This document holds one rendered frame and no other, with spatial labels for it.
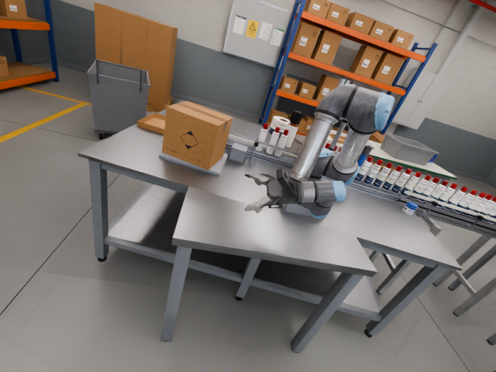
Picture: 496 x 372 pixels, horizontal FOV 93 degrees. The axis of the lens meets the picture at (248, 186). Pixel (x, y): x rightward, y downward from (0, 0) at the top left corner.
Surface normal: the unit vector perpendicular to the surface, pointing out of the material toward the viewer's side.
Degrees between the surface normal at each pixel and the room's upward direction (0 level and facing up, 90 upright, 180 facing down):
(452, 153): 90
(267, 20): 90
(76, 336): 0
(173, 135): 90
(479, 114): 90
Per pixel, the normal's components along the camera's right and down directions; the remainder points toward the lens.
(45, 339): 0.28, -0.82
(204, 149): -0.26, 0.44
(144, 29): 0.14, 0.54
